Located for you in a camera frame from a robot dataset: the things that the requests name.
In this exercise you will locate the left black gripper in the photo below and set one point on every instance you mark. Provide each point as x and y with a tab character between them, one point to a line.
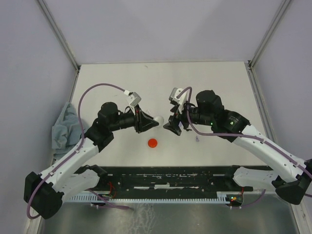
143	121

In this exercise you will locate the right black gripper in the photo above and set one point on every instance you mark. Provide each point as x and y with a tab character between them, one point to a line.
172	125

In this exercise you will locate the white earbud charging case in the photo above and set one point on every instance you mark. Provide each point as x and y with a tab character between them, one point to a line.
159	119

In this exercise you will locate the red earbud charging case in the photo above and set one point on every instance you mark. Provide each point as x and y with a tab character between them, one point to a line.
152	143

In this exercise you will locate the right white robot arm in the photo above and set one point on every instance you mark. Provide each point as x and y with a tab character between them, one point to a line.
289	176

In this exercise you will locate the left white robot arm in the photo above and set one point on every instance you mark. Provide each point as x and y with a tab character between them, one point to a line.
47	191

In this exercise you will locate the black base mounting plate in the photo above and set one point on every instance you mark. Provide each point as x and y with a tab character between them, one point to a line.
205	177

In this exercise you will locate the blue-grey cloth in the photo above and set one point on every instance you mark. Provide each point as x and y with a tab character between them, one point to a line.
66	132

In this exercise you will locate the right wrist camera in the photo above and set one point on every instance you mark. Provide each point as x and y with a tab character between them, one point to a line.
178	97

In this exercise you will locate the right aluminium frame post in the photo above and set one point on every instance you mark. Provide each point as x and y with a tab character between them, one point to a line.
274	24

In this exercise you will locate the aluminium frame post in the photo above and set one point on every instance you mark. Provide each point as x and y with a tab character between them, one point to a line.
274	24
58	33

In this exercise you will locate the left aluminium frame post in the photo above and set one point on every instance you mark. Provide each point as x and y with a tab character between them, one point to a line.
58	33

